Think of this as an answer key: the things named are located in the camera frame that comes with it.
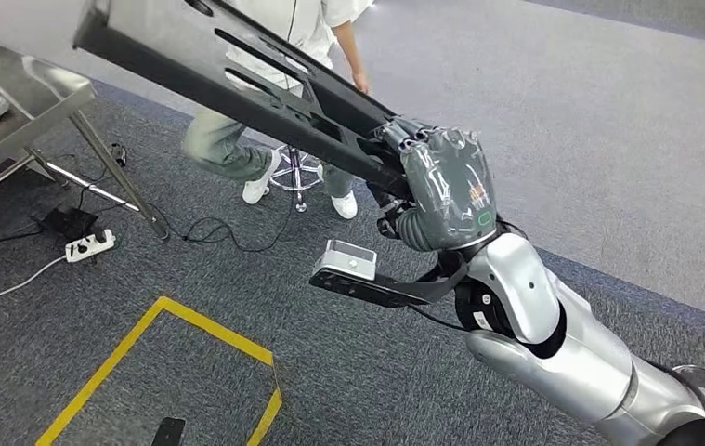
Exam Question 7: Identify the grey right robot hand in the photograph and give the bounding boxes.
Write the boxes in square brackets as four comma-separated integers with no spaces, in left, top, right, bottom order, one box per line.
[375,116,500,254]

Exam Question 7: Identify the long black plastic part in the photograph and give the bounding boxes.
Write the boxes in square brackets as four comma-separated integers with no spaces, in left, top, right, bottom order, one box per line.
[72,0,437,202]

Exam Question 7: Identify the stainless steel workbench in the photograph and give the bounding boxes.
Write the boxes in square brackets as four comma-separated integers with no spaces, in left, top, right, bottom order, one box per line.
[0,31,171,242]

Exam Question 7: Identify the chrome base stool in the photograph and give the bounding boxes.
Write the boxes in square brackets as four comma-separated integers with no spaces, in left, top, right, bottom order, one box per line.
[268,144,325,214]

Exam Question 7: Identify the person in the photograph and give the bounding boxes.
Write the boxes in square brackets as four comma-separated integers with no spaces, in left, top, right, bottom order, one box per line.
[180,0,372,221]

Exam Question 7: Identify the yellow floor tape square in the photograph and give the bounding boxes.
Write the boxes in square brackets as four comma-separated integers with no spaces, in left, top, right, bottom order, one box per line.
[34,295,283,446]

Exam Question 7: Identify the white power strip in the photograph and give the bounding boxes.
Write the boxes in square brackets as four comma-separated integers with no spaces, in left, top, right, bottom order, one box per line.
[65,229,117,264]

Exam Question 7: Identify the black power adapter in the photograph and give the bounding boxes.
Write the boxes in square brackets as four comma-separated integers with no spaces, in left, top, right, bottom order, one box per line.
[0,205,99,243]

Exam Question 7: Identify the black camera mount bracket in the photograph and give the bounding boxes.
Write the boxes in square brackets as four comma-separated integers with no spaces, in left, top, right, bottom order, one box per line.
[308,258,470,309]

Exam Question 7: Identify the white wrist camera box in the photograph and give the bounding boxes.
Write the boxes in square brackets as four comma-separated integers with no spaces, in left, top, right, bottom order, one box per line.
[313,239,378,282]

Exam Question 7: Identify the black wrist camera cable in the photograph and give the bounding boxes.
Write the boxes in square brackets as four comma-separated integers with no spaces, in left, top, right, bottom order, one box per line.
[407,304,470,334]

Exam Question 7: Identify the black floor cable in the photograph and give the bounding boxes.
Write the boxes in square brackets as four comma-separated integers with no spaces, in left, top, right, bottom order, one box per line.
[145,184,296,254]

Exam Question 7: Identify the black upper arm cable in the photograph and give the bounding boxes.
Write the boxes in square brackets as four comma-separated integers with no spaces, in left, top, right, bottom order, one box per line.
[646,360,705,446]

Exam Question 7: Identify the white power strip cable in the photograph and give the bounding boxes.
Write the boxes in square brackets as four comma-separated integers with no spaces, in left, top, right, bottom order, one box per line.
[0,255,69,304]

